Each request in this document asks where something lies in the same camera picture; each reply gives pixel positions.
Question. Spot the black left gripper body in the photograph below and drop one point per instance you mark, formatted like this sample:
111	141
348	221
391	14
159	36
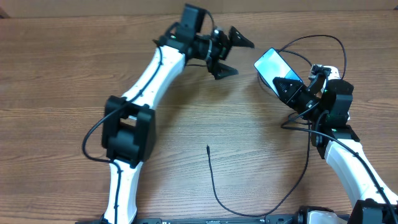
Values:
220	47

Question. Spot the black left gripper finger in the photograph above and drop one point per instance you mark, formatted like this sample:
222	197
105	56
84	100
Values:
222	71
237	39

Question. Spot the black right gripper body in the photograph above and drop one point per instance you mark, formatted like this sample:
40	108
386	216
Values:
309	101

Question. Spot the blue Galaxy smartphone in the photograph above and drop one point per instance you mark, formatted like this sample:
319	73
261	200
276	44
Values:
271	65

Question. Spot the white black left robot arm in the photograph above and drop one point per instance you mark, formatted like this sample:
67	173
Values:
125	136

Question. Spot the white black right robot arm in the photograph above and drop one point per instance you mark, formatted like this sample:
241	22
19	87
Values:
326	105

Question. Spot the white power strip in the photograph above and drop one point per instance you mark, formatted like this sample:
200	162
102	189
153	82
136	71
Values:
334	74

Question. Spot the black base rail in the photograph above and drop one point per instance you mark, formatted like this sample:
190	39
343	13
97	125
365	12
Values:
278	219

